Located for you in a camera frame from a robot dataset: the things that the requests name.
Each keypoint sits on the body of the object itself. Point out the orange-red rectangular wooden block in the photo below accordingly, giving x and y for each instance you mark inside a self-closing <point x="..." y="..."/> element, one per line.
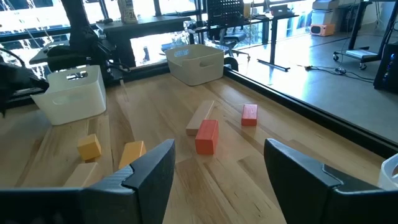
<point x="206" y="138"/>

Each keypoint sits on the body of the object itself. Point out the black rolling stand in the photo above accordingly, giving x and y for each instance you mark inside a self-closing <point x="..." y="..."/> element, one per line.
<point x="356" y="31"/>

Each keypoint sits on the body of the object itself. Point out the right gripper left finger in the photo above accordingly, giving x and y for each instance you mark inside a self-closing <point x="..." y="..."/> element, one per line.
<point x="146" y="186"/>

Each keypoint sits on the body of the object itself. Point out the black desk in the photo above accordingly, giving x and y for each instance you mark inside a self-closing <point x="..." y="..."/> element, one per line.
<point x="273" y="40"/>

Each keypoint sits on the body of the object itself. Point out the black computer tower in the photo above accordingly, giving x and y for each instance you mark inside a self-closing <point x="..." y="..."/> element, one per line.
<point x="388" y="68"/>

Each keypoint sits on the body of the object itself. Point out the white plastic bin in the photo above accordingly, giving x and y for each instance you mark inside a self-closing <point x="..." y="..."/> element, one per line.
<point x="192" y="68"/>
<point x="74" y="99"/>

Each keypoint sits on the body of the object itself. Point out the small orange appliance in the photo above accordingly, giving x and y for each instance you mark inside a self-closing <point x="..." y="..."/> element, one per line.
<point x="322" y="30"/>

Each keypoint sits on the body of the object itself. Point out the white drink carton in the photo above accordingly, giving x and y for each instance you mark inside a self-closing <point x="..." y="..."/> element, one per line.
<point x="127" y="12"/>

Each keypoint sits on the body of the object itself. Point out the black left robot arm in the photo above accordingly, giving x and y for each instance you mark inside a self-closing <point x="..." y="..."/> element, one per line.
<point x="77" y="28"/>

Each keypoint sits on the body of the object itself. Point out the yellow rectangular wooden block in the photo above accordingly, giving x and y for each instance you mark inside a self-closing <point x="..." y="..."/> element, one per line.
<point x="130" y="154"/>

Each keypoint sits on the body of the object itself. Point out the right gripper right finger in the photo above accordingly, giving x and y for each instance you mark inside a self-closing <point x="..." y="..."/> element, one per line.
<point x="298" y="186"/>

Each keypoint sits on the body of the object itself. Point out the yellow wooden cube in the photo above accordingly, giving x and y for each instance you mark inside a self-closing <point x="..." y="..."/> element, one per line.
<point x="89" y="147"/>

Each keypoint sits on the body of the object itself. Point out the natural rectangular wooden block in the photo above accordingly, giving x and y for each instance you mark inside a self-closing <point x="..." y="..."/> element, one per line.
<point x="81" y="175"/>

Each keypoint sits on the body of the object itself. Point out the long natural wooden block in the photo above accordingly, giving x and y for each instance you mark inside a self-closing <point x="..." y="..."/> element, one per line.
<point x="200" y="116"/>

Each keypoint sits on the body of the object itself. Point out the clear plastic bin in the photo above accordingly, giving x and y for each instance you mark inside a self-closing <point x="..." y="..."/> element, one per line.
<point x="389" y="174"/>

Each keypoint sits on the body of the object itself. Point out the small red wooden block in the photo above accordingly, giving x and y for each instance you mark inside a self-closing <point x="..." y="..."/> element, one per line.
<point x="249" y="115"/>

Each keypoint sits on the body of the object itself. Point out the black mesh office chair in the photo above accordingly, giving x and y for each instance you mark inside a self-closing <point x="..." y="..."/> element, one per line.
<point x="225" y="12"/>

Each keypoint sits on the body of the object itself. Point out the white appliance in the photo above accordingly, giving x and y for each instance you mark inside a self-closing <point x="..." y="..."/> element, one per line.
<point x="324" y="14"/>

